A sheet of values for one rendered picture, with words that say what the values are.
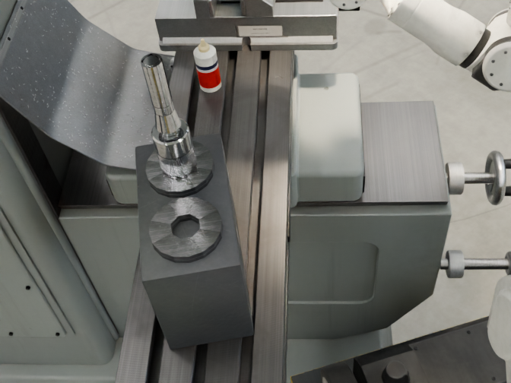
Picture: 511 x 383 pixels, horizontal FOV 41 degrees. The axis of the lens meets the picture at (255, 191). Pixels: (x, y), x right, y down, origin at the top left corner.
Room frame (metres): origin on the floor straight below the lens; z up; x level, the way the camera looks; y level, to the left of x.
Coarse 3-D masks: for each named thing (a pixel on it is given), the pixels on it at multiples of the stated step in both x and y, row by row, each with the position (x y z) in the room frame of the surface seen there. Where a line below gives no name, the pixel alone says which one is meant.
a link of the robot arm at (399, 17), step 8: (384, 0) 0.86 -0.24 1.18; (392, 0) 0.86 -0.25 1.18; (400, 0) 0.82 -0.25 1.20; (408, 0) 0.81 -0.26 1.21; (416, 0) 0.81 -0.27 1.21; (392, 8) 0.84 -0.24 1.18; (400, 8) 0.80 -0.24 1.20; (408, 8) 0.80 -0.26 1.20; (392, 16) 0.81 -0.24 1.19; (400, 16) 0.80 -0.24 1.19; (408, 16) 0.80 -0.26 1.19; (400, 24) 0.80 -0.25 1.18
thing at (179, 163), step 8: (184, 144) 0.58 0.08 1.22; (192, 144) 0.60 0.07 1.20; (160, 152) 0.58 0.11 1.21; (168, 152) 0.57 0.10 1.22; (176, 152) 0.57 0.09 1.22; (184, 152) 0.58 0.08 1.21; (192, 152) 0.59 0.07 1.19; (160, 160) 0.58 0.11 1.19; (168, 160) 0.58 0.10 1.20; (176, 160) 0.57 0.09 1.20; (184, 160) 0.58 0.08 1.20; (192, 160) 0.59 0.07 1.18; (168, 168) 0.58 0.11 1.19; (176, 168) 0.57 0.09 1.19; (184, 168) 0.58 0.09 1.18; (192, 168) 0.58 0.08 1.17; (168, 176) 0.58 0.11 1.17; (176, 176) 0.57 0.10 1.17; (184, 176) 0.57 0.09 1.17
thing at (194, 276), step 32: (224, 160) 0.61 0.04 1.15; (160, 192) 0.56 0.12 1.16; (192, 192) 0.56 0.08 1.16; (224, 192) 0.55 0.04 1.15; (160, 224) 0.51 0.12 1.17; (192, 224) 0.51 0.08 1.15; (224, 224) 0.50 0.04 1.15; (160, 256) 0.47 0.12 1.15; (192, 256) 0.45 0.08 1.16; (224, 256) 0.46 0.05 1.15; (160, 288) 0.44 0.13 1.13; (192, 288) 0.44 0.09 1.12; (224, 288) 0.44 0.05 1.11; (160, 320) 0.44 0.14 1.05; (192, 320) 0.44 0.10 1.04; (224, 320) 0.44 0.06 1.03
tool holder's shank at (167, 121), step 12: (144, 60) 0.60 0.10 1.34; (156, 60) 0.60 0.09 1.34; (144, 72) 0.59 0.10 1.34; (156, 72) 0.59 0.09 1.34; (156, 84) 0.59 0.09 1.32; (168, 84) 0.60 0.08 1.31; (156, 96) 0.59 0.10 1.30; (168, 96) 0.59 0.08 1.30; (156, 108) 0.59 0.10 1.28; (168, 108) 0.59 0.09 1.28; (156, 120) 0.59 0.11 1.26; (168, 120) 0.58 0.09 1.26; (180, 120) 0.60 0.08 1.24; (168, 132) 0.58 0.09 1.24
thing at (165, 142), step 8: (152, 128) 0.60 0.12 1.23; (184, 128) 0.60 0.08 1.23; (152, 136) 0.59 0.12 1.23; (160, 136) 0.59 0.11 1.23; (168, 136) 0.59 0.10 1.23; (176, 136) 0.58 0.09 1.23; (184, 136) 0.58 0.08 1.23; (160, 144) 0.58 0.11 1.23; (168, 144) 0.57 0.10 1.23; (176, 144) 0.57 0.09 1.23
